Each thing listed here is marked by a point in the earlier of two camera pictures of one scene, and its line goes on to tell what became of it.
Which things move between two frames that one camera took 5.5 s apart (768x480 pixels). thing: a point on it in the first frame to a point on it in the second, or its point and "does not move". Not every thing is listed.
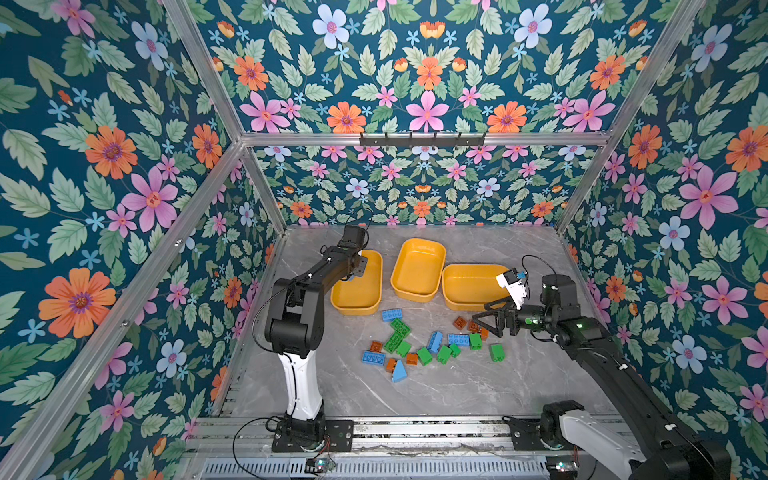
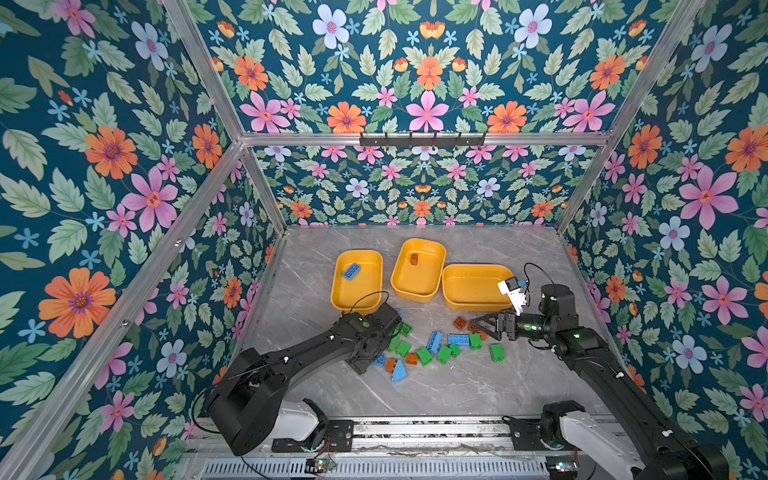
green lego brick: (497, 352) does not move
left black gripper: (360, 265) to (362, 364)
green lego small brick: (444, 354) does not move
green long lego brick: (399, 326) does not move
